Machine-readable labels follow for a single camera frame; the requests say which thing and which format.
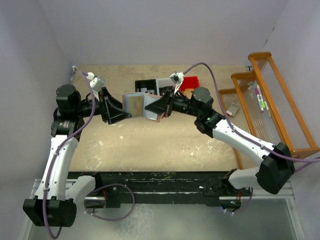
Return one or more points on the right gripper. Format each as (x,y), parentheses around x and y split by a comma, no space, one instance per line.
(162,105)

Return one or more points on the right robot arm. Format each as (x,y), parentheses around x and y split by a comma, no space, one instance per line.
(273,169)

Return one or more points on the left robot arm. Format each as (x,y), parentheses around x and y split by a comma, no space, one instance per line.
(54,205)

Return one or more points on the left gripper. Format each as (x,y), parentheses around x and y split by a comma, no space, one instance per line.
(111,109)

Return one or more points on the purple marker pen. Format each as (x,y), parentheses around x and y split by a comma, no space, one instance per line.
(259,100)

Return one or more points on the black plastic bin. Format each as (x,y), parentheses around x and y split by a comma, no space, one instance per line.
(148,86)

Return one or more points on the orange wooden tiered rack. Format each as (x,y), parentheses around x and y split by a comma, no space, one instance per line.
(286,123)

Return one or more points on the orange credit card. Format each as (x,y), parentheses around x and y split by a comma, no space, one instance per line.
(134,105)

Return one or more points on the green marker pen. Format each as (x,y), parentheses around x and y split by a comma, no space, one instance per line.
(265,106)

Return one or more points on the red plastic bin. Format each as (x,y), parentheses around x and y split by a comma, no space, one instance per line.
(189,82)

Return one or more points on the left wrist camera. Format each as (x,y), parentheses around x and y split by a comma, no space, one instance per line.
(96,82)

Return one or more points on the orange cards in red bin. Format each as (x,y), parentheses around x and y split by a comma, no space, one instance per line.
(188,92)

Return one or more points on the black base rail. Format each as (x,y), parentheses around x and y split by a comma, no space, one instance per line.
(117,188)

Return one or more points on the white plastic bin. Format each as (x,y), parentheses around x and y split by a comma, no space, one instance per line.
(162,84)

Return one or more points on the pink leather card holder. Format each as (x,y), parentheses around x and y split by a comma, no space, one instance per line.
(147,99)

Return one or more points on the small grey red box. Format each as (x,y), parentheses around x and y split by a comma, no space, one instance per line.
(232,109)

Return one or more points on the aluminium frame rail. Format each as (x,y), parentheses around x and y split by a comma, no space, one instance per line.
(257,193)

